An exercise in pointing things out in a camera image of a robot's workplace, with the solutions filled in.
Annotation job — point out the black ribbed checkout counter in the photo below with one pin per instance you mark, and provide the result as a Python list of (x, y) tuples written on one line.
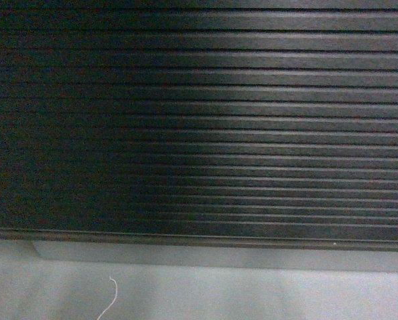
[(214, 133)]

